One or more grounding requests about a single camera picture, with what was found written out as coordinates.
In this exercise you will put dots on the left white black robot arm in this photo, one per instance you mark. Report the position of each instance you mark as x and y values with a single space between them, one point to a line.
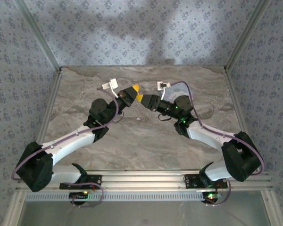
68 143

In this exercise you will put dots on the left control board green light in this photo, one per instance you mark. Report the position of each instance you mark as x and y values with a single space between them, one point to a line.
79 195

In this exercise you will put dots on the control board green light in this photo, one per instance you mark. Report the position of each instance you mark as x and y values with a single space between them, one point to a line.
79 195
210 196

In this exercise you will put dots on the right control board green light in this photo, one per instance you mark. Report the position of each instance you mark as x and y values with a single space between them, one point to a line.
210 196

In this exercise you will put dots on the aluminium table side rail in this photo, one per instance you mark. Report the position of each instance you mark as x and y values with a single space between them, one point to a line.
50 106
234 101

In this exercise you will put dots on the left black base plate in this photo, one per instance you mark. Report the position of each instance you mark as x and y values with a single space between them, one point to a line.
94 180

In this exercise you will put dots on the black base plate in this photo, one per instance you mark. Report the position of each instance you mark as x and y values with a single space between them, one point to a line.
94 180
191 180

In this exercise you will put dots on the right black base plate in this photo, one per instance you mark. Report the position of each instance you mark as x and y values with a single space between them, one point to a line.
191 180

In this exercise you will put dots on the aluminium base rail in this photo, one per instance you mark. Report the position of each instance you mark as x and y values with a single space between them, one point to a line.
141 180

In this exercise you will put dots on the aluminium frame post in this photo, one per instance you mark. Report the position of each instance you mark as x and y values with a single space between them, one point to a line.
37 35
247 35

